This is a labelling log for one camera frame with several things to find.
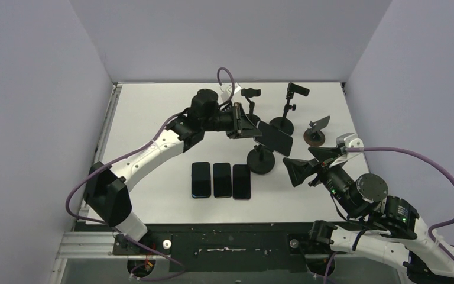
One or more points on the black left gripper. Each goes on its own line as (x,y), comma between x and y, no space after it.
(241,126)

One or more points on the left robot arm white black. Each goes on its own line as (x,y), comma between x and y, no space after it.
(108,185)

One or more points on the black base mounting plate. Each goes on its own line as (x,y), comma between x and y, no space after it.
(239,247)

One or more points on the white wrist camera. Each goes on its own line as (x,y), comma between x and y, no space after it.
(348,145)
(226,91)

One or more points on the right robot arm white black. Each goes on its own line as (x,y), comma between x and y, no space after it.
(391,230)

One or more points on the aluminium table frame rail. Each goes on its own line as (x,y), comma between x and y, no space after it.
(82,207)

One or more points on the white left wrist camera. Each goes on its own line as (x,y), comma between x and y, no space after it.
(226,91)

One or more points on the black smartphone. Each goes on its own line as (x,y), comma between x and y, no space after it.
(201,183)
(222,180)

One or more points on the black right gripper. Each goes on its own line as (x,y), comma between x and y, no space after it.
(317,169)

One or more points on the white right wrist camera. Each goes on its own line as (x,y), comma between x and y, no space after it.
(348,145)

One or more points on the grey smartphone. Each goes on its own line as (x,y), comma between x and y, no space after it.
(274,139)

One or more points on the black round-base stand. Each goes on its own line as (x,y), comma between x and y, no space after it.
(283,123)
(248,94)
(260,160)

